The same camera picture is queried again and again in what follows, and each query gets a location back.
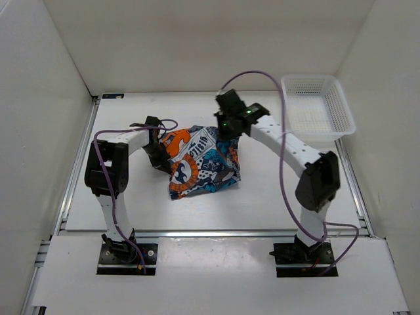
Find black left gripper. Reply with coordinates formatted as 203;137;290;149
142;142;171;174

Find colourful patterned shorts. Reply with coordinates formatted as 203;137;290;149
162;125;241;200

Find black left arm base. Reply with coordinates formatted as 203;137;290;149
96;234;158;276

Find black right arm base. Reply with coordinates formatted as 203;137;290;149
270;236;339;278

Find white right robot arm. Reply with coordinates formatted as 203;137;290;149
215;89;341;263

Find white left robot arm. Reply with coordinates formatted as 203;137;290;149
84;116;178;263

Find white plastic mesh basket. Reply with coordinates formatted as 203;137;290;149
281;74;356;143

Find aluminium frame rail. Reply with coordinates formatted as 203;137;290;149
19;94;411;315

